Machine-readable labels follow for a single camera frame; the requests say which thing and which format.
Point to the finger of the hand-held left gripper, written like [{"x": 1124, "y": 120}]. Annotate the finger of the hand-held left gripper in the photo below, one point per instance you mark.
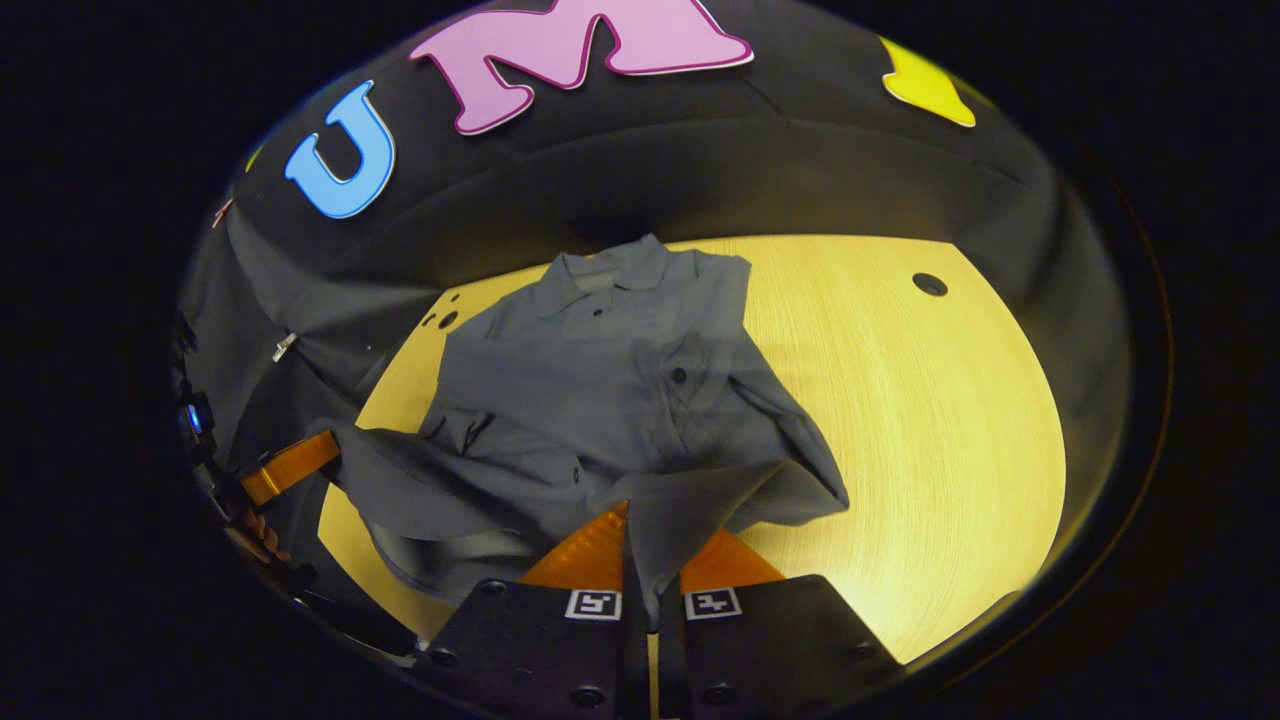
[{"x": 290, "y": 468}]

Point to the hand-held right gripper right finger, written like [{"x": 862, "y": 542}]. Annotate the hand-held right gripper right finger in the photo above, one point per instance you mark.
[{"x": 780, "y": 650}]

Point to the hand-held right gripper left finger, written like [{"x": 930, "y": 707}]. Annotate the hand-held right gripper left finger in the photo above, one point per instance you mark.
[{"x": 540, "y": 650}]

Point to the grey button-up shirt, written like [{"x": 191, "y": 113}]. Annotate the grey button-up shirt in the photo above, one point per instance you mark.
[{"x": 600, "y": 400}]

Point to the small silver clip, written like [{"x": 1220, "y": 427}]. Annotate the small silver clip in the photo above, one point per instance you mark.
[{"x": 284, "y": 346}]

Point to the small red clip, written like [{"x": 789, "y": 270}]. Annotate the small red clip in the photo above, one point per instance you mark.
[{"x": 222, "y": 211}]

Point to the black backdrop cloth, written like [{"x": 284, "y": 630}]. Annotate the black backdrop cloth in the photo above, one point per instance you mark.
[{"x": 700, "y": 170}]

